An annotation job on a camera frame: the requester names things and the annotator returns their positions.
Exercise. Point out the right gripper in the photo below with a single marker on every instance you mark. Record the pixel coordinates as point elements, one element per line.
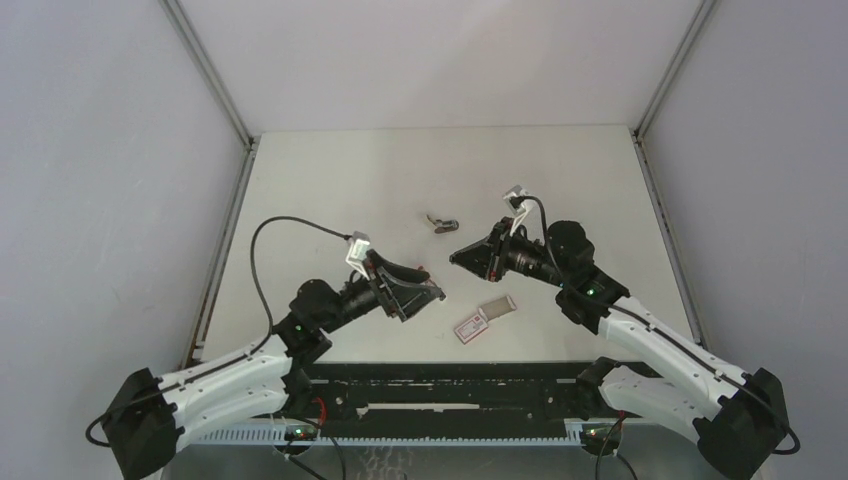
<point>488,258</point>

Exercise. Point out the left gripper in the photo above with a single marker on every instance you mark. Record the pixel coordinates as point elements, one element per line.
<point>401,301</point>

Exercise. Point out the staple box tray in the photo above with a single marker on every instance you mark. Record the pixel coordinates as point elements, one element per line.
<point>497,308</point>

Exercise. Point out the red white staple box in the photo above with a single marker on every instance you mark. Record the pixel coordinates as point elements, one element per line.
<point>472,327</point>

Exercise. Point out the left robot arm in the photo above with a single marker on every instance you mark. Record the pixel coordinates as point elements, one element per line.
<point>152,418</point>

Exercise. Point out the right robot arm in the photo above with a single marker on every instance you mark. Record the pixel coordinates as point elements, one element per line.
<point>736,419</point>

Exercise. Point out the left circuit board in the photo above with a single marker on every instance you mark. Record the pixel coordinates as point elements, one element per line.
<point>300,434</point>

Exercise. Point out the circuit board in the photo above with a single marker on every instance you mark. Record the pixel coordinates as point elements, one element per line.
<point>300,434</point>
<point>593,436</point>

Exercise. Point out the right circuit board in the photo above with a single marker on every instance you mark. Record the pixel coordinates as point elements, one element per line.
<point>593,436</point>

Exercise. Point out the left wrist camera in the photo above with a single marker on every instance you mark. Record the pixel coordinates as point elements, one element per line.
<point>358,246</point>

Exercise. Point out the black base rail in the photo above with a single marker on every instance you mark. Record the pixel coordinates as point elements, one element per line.
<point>469,399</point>

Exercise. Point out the white slotted cable duct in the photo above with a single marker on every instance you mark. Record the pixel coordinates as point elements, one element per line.
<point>266,434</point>

